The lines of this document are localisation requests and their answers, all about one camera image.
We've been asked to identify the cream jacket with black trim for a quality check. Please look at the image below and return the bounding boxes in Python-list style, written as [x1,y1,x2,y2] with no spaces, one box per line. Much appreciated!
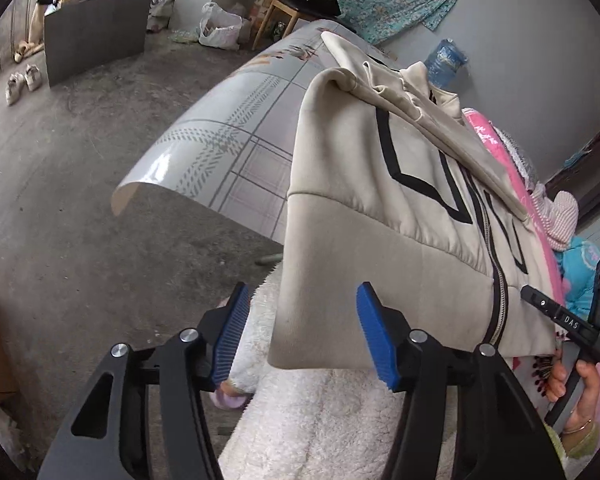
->
[268,32,559,370]

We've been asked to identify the black clothes on chair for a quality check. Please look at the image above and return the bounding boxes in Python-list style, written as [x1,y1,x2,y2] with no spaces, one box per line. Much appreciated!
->
[288,0,341,18]

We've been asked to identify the person's right hand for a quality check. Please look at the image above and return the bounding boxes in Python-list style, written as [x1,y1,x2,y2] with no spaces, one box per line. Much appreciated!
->
[546,341,600,436]

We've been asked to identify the pink floral blanket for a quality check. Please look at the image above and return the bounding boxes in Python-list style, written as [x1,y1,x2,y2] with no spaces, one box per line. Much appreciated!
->
[462,108,600,436]

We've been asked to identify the pink checked cloth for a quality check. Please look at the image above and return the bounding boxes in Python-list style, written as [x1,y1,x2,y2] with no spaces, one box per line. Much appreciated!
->
[530,182,579,252]

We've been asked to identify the white fluffy robe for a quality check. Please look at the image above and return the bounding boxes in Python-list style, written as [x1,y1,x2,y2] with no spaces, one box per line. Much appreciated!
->
[219,266,404,479]

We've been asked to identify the floral pillow with lace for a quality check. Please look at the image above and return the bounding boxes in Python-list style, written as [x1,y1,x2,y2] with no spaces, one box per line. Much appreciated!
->
[494,127,539,192]

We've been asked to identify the floral bed sheet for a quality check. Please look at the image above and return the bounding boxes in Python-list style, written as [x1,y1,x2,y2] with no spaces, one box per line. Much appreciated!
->
[111,20,396,243]

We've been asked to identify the blue water dispenser bottle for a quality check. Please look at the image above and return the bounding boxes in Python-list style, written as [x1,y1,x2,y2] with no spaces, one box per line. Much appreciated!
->
[425,38,468,89]

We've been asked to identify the dark grey board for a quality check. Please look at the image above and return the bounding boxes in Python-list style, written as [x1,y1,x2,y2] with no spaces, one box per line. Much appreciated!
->
[44,0,150,87]

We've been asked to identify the white plastic bag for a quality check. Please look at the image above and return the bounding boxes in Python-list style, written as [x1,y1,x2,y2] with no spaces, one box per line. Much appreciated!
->
[198,2,242,50]

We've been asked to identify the wooden chair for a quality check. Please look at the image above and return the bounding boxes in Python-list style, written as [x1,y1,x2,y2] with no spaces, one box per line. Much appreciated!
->
[251,0,356,51]

